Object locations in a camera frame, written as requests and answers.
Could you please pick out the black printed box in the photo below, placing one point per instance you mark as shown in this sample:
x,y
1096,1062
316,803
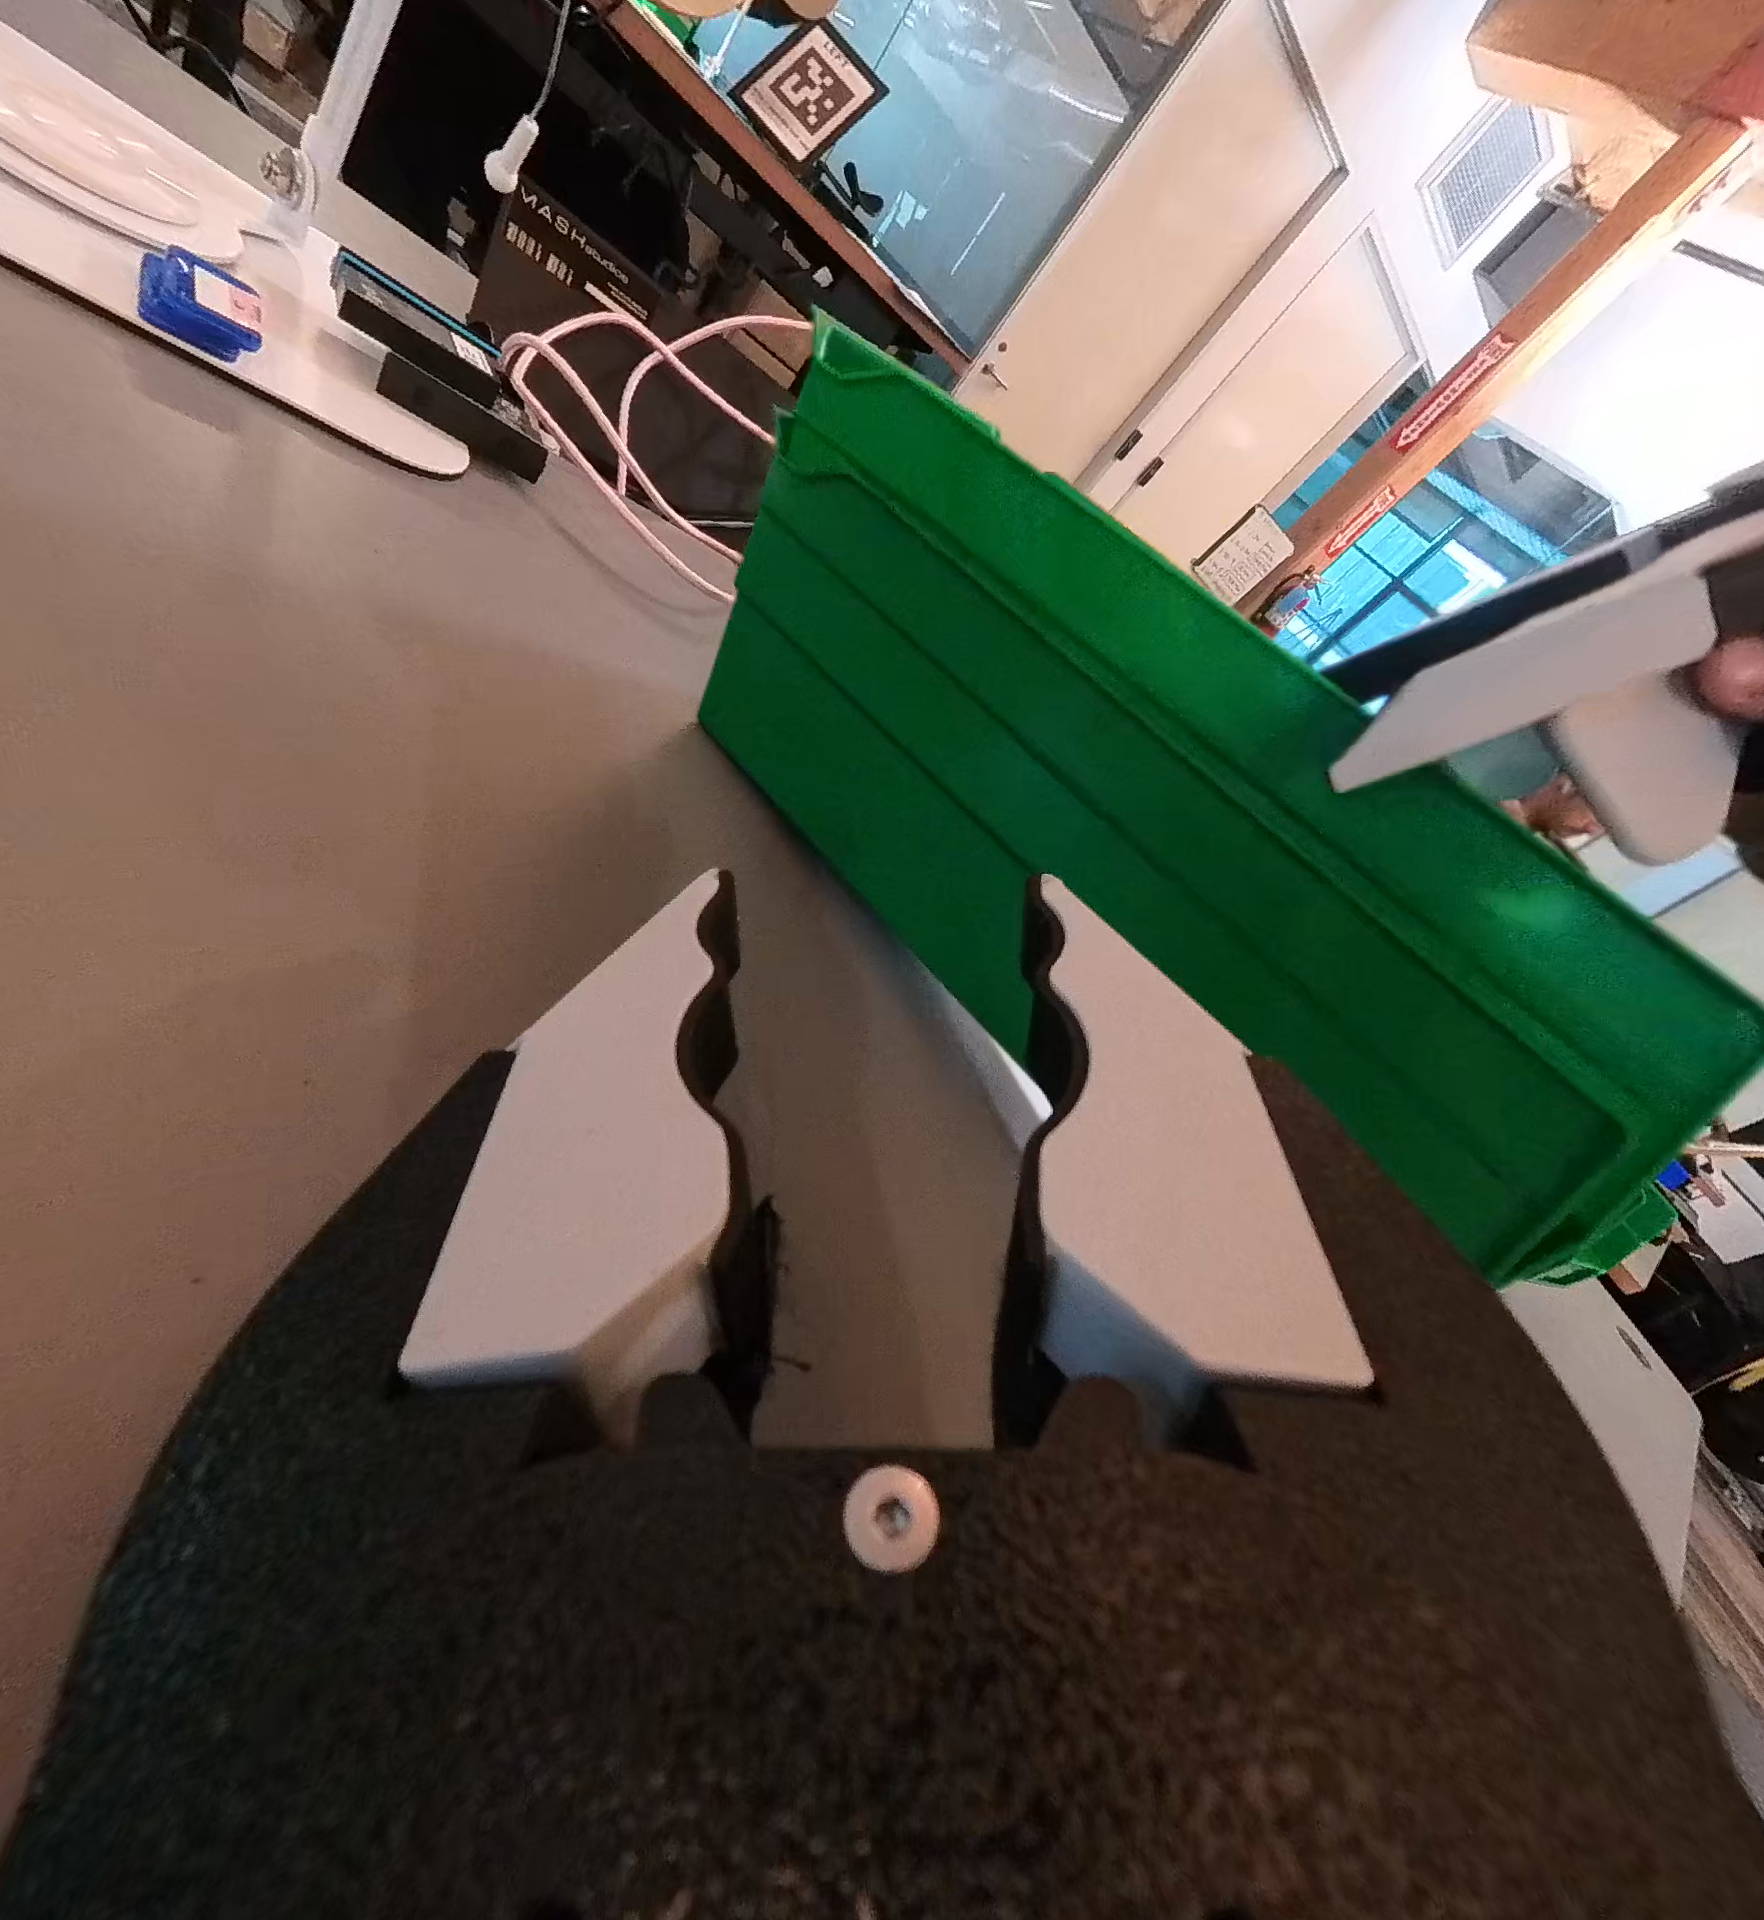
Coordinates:
x,y
584,256

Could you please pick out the black box blue edge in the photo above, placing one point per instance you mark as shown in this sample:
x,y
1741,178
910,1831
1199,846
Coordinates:
x,y
402,324

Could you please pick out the blue card case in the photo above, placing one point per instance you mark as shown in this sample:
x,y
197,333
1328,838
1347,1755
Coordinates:
x,y
200,301

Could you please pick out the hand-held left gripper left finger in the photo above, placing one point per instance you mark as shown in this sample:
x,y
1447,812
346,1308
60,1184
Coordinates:
x,y
584,1171

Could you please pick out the white door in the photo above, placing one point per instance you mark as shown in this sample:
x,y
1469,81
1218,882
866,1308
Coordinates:
x,y
1199,224

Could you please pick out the wall notice sheet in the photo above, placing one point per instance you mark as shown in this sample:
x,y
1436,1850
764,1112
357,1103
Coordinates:
x,y
1242,553

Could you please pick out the white round disc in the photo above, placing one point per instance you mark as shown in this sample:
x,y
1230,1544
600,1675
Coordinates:
x,y
42,120

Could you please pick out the white flat stand base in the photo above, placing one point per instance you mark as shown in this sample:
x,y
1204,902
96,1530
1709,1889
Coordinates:
x,y
314,390

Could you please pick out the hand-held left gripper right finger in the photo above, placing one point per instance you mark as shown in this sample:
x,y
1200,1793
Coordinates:
x,y
1199,1200

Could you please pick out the wooden support post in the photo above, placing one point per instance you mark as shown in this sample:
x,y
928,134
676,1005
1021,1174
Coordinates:
x,y
1573,286

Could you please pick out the fiducial tag sign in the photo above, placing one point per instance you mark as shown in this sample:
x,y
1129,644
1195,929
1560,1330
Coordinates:
x,y
806,87

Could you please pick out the wall vent grille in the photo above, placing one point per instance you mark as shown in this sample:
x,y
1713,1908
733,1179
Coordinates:
x,y
1490,173

